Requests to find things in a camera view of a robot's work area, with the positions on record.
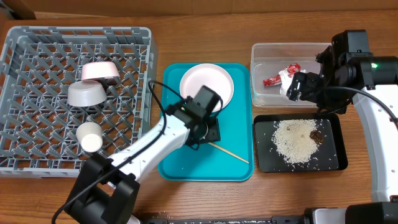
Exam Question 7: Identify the wooden chopstick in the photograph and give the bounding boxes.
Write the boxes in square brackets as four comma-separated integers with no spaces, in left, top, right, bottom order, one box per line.
[208,142,249,164]

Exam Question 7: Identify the red snack wrapper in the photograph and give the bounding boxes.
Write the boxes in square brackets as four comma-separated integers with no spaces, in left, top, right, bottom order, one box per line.
[263,63,301,86]

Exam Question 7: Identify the brown food scrap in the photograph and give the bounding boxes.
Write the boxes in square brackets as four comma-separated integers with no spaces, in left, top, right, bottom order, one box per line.
[310,130,323,145]

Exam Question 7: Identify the white rice pile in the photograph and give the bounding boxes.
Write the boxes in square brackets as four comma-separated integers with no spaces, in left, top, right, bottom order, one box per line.
[258,119,339,172]

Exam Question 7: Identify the white cup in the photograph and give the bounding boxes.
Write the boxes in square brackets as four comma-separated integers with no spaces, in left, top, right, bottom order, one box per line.
[76,122,103,153]

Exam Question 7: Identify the grey bowl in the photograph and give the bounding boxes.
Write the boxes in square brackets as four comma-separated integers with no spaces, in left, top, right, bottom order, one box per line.
[67,80,107,107]

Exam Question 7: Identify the small pink plate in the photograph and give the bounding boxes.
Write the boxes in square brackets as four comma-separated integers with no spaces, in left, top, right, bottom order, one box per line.
[81,62,119,80]

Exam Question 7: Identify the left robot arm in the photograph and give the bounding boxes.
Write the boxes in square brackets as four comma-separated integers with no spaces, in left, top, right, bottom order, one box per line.
[56,86,223,224]

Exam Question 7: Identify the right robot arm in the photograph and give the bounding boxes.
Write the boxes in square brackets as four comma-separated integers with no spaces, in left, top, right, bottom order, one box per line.
[286,30,397,223]

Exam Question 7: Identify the teal plastic tray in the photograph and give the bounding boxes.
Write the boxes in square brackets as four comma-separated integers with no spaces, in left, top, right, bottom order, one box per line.
[158,63,254,182]

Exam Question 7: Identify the large white plate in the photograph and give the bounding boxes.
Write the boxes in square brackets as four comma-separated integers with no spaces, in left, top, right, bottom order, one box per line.
[179,63,234,112]

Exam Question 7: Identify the black plastic tray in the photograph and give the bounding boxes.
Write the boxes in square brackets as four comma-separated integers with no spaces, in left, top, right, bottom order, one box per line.
[253,113,348,172]

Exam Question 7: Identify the clear plastic bin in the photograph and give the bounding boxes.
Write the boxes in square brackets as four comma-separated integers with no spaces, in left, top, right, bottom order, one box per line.
[250,42,329,108]

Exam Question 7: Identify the grey plastic dish rack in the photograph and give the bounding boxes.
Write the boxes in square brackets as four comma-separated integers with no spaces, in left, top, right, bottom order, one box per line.
[1,26,158,178]

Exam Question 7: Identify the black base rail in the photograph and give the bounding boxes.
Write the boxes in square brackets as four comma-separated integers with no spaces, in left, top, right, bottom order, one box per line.
[133,207,398,224]

